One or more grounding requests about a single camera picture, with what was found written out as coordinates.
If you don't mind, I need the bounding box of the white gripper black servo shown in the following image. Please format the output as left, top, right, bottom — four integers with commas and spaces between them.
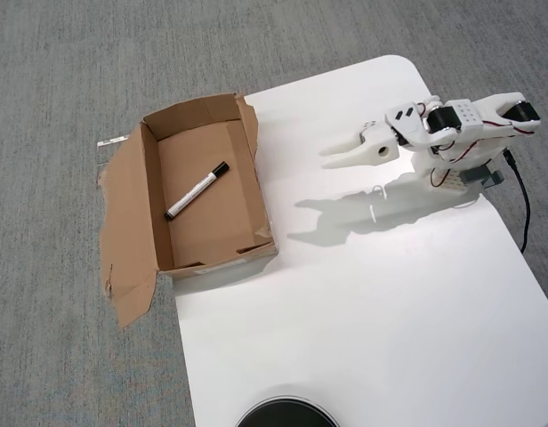
318, 119, 400, 170

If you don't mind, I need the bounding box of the white marker pen black cap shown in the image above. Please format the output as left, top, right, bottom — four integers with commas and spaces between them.
163, 161, 230, 222

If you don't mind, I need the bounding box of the open brown cardboard box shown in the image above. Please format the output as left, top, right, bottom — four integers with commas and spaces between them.
97, 92, 280, 329

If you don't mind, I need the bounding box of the black round disc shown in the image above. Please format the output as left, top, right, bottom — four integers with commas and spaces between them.
235, 395, 340, 427

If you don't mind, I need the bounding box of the black power cable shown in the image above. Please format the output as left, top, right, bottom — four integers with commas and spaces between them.
503, 149, 532, 254

